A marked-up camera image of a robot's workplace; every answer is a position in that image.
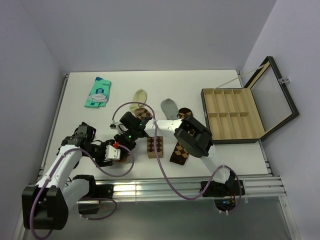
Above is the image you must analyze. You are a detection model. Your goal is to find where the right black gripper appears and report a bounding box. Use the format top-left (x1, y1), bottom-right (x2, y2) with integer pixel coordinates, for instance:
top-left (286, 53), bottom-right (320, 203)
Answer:
top-left (115, 129), bottom-right (139, 160)

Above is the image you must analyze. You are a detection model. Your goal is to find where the brown tan argyle sock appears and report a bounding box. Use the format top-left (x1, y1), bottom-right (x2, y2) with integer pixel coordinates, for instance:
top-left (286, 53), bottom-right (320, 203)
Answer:
top-left (134, 107), bottom-right (164, 159)

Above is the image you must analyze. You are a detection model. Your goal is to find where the orange green argyle sock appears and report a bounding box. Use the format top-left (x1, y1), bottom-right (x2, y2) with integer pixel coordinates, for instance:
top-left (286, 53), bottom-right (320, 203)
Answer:
top-left (118, 149), bottom-right (130, 163)

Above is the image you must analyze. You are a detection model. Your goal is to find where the black compartment storage box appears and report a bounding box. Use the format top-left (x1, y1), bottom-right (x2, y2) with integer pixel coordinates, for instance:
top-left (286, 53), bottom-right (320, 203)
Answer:
top-left (200, 56), bottom-right (300, 145)

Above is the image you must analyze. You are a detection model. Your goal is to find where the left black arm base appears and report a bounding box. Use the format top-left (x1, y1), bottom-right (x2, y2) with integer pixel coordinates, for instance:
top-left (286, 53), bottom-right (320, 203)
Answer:
top-left (77, 184), bottom-right (114, 216)

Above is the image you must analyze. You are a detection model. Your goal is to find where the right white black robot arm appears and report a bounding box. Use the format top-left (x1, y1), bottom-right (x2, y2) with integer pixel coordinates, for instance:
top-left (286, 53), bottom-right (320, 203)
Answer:
top-left (110, 112), bottom-right (234, 195)

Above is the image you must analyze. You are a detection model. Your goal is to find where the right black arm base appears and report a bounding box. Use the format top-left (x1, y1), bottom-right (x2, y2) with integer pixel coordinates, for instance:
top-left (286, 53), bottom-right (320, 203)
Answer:
top-left (202, 180), bottom-right (246, 213)

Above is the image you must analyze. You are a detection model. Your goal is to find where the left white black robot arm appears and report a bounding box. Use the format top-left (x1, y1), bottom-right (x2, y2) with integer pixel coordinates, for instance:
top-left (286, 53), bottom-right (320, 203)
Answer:
top-left (21, 122), bottom-right (120, 230)

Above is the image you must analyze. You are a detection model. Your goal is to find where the cream ankle sock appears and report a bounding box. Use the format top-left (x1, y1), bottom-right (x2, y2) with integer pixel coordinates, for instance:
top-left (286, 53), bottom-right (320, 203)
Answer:
top-left (129, 89), bottom-right (147, 113)

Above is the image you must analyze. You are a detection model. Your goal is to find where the grey ankle sock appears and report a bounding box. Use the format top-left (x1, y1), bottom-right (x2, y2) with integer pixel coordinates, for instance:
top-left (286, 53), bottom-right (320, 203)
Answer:
top-left (160, 98), bottom-right (179, 120)

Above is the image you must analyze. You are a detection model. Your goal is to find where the teal patterned sock pair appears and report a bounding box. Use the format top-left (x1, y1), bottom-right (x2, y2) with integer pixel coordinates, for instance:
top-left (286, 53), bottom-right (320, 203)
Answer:
top-left (84, 77), bottom-right (112, 108)

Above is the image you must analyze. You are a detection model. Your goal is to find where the dark brown argyle sock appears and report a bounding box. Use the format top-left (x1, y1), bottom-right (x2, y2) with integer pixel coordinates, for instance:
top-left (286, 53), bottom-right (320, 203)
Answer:
top-left (169, 107), bottom-right (193, 166)

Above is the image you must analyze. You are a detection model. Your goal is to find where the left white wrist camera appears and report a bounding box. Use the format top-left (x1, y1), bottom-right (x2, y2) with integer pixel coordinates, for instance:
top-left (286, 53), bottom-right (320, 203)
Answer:
top-left (105, 144), bottom-right (121, 161)

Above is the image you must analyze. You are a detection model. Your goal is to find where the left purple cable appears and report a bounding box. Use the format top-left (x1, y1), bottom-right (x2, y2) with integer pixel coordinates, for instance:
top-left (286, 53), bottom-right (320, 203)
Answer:
top-left (29, 142), bottom-right (136, 238)

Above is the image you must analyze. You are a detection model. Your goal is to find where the purple cable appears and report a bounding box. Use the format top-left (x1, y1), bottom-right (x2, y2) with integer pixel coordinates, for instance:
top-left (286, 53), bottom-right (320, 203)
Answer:
top-left (112, 101), bottom-right (243, 213)
top-left (29, 142), bottom-right (136, 238)

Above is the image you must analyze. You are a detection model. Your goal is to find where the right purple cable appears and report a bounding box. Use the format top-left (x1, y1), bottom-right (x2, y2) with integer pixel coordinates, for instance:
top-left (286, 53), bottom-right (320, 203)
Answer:
top-left (112, 101), bottom-right (243, 213)

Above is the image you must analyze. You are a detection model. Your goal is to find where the metal wall latch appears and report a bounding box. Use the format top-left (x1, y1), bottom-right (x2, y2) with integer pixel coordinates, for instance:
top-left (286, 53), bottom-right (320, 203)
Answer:
top-left (278, 77), bottom-right (290, 85)

